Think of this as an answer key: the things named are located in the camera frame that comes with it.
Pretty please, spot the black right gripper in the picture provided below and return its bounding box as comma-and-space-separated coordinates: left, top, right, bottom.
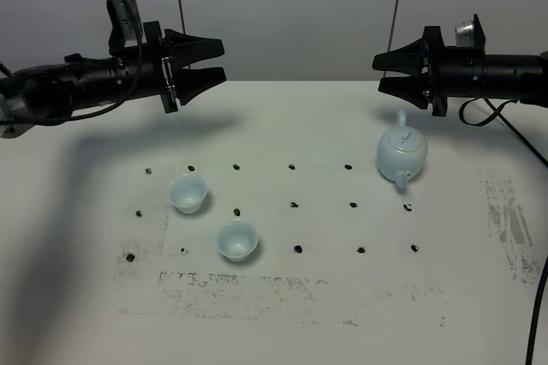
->
372, 27, 448, 117

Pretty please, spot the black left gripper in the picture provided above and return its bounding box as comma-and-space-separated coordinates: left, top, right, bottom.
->
144, 21, 226, 113

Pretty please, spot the light blue porcelain teapot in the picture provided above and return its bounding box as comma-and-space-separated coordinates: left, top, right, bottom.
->
376, 110, 428, 191

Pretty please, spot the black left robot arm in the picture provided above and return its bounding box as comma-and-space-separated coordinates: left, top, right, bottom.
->
1, 21, 226, 139

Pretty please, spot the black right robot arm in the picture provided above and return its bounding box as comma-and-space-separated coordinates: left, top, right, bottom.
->
372, 26, 547, 117

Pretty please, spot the far light blue teacup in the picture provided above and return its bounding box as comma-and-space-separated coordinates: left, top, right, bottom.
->
167, 174, 208, 215

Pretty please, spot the light blue teacup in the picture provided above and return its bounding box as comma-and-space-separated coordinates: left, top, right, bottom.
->
216, 219, 259, 263
167, 174, 208, 215

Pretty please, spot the near light blue teacup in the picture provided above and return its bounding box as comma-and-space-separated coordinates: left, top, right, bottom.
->
216, 219, 259, 263

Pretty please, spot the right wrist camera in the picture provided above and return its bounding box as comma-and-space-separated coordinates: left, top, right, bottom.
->
455, 14, 485, 49

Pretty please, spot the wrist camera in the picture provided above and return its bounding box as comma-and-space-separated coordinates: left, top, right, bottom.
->
106, 0, 143, 55
455, 14, 485, 49

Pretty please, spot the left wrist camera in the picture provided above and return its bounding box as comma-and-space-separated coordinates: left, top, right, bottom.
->
106, 0, 143, 55

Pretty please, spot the left camera cable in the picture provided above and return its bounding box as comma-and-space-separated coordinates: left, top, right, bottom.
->
0, 0, 145, 126

